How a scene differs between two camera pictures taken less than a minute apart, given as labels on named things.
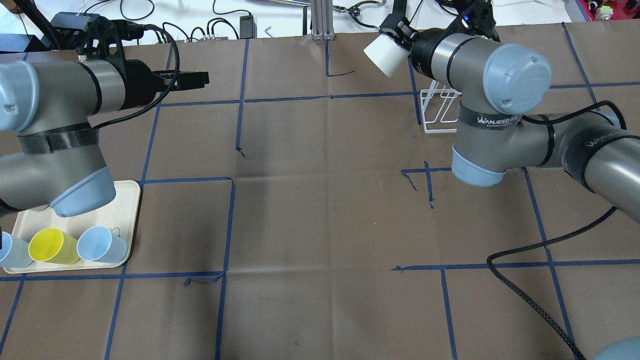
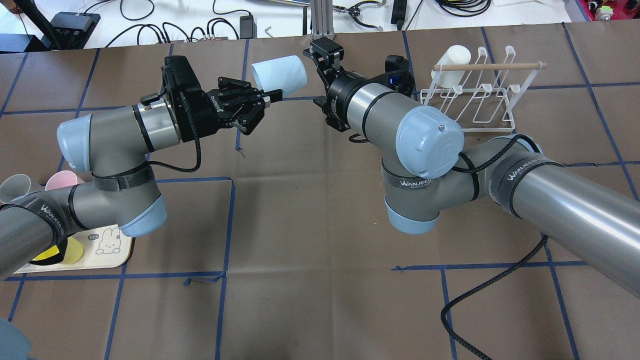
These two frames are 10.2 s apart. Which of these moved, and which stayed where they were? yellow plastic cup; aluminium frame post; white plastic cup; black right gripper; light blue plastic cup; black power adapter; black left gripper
Moved: black left gripper; black right gripper; light blue plastic cup; white plastic cup
Stayed: aluminium frame post; yellow plastic cup; black power adapter
